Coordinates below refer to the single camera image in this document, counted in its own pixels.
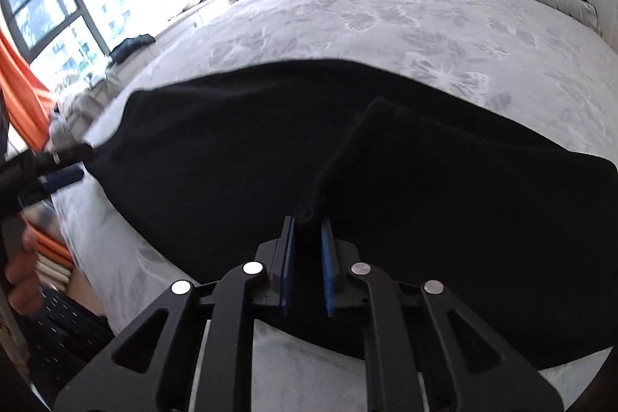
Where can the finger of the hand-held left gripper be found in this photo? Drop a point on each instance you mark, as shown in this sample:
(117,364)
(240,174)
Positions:
(58,158)
(60,180)

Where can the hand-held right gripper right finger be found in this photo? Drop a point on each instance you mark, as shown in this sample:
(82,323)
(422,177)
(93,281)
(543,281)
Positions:
(328,267)

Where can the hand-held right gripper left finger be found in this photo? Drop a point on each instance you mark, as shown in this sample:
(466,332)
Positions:
(288,267)

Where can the black pants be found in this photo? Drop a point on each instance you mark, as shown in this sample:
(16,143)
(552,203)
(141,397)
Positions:
(241,161)

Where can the person's left hand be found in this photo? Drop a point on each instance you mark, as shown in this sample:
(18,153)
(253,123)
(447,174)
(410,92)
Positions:
(21,277)

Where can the pile of light clothes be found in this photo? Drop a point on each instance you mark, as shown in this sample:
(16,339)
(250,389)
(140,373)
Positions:
(77,108)

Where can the orange curtain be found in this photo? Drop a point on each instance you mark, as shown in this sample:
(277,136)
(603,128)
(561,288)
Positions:
(24,93)

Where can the orange striped cloth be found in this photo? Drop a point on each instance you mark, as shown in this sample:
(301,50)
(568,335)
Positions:
(53,255)

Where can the dark blue clothes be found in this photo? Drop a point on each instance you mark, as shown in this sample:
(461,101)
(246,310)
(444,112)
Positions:
(133,44)

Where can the person's dark dotted clothing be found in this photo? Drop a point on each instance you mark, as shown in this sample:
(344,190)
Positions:
(72,320)

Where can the white window seat cabinet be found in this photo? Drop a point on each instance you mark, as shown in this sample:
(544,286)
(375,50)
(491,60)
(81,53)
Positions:
(188,18)

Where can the bed with grey floral sheet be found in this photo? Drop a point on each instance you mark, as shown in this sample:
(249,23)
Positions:
(386,16)

